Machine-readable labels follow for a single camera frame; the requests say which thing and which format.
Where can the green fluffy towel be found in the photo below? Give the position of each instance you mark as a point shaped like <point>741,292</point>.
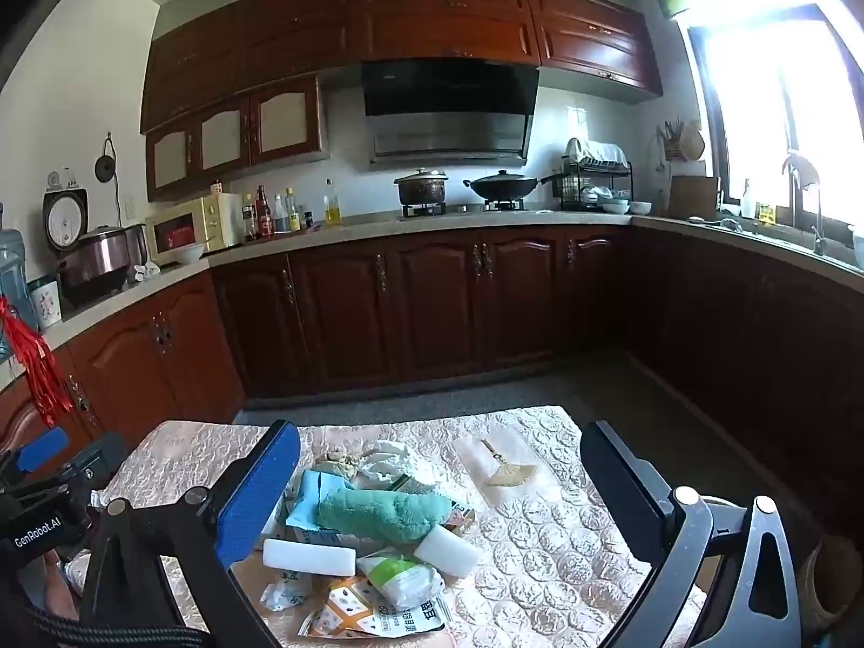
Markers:
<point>385,516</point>

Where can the black wok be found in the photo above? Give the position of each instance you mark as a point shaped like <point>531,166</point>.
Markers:
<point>503,185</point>

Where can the yellow oil bottle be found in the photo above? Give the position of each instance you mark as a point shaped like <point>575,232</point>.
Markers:
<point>332,209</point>

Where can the black range hood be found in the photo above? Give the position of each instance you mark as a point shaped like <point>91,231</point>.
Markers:
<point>445,91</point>

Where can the kitchen window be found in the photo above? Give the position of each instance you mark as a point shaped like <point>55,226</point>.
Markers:
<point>776,115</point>

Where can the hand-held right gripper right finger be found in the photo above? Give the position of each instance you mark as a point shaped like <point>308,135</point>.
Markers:
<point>624,482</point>

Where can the clear sauce bottle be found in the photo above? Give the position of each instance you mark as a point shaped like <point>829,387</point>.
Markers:
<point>281,216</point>

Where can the wooden wall cabinets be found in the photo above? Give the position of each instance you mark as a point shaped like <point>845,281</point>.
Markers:
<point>439,13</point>

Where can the white bottle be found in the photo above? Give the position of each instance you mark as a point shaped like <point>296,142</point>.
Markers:
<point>748,202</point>

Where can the chrome faucet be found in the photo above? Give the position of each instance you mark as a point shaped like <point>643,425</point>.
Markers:
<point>818,216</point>

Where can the white blue wrapper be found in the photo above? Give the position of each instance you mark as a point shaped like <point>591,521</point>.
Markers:
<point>287,594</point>

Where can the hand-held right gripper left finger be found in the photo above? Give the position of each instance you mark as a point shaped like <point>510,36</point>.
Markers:
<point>260,486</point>

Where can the gas stove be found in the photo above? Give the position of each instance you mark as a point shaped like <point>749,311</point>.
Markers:
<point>466,208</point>

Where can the dark red-label sauce bottle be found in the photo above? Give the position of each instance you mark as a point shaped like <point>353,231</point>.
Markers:
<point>264,216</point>

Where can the white and green packet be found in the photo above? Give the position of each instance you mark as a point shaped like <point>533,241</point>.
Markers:
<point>405,580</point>

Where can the wooden cutting board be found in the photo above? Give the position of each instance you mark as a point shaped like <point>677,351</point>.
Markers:
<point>692,197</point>

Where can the black dish rack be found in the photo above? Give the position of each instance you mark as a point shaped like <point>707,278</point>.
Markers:
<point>594,179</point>

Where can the white bowl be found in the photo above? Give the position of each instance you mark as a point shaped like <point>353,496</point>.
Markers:
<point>641,207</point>
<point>615,208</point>
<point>190,254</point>

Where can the steel kettle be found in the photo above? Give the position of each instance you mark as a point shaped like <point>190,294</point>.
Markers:
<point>136,246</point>

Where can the yellow microwave oven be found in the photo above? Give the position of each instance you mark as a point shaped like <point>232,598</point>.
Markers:
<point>196,229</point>

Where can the wooden base cabinets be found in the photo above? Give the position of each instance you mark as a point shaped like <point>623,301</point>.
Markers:
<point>432,310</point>

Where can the blue water jug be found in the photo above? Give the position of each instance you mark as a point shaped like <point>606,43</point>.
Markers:
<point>13,277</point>

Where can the yellow-cap seasoning bottle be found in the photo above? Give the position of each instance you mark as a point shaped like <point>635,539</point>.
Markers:
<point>293,212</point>

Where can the green and white carton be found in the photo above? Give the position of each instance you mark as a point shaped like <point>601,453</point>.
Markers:
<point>460,520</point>

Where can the orange printed snack bag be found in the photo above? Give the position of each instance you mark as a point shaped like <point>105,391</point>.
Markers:
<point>358,615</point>

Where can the black hanging pan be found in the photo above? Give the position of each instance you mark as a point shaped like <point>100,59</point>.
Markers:
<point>104,167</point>

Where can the long white foam block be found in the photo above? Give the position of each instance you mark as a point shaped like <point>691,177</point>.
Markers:
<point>307,557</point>

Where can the utensil holder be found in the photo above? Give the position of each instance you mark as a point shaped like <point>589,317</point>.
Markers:
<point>673,145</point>

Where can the beige crumpled paper ball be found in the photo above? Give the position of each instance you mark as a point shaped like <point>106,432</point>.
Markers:
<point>337,464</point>

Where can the red tassel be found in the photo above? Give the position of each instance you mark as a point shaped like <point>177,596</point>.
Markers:
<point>34,358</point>

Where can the white printed mug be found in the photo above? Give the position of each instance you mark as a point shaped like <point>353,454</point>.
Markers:
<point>46,300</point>

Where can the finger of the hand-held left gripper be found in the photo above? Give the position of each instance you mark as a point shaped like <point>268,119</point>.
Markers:
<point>42,449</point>
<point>94,460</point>

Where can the crumpled white tissue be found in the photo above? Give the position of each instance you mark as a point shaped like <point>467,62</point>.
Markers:
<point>391,459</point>

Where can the steel rice cooker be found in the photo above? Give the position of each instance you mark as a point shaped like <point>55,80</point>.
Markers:
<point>94,260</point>

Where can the dark lidded cooking pot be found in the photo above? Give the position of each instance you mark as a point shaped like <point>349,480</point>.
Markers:
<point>422,190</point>

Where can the short white foam block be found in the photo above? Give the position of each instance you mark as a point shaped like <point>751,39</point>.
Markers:
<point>445,550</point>

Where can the light blue cloth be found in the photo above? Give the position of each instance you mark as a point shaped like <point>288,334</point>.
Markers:
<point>307,496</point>

